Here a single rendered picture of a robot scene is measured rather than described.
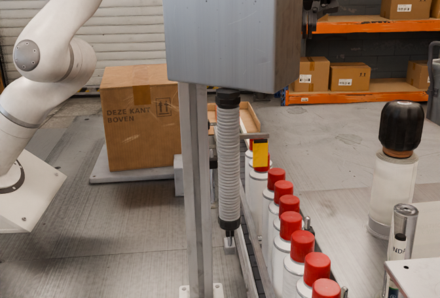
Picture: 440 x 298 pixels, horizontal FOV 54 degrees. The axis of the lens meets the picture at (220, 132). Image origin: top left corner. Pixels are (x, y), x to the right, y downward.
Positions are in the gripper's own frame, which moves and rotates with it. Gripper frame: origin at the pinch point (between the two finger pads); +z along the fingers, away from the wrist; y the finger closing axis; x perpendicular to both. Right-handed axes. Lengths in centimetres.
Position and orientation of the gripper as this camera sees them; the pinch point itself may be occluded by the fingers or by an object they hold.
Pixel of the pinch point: (307, 24)
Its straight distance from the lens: 76.5
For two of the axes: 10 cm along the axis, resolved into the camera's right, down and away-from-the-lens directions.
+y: 9.8, 0.3, -1.7
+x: 1.2, 6.4, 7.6
